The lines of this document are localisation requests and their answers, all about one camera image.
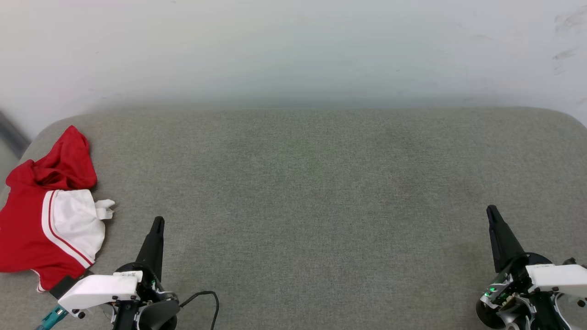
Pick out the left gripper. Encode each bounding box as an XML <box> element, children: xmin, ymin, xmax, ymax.
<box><xmin>118</xmin><ymin>216</ymin><xmax>180</xmax><ymax>330</ymax></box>

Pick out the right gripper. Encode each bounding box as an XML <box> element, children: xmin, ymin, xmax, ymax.
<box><xmin>476</xmin><ymin>205</ymin><xmax>554</xmax><ymax>330</ymax></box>

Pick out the red shirt with white sleeves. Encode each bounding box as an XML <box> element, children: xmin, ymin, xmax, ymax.
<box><xmin>0</xmin><ymin>125</ymin><xmax>116</xmax><ymax>293</ymax></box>

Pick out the teal camera cable connector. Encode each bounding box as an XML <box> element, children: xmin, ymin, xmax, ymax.
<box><xmin>36</xmin><ymin>305</ymin><xmax>68</xmax><ymax>330</ymax></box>

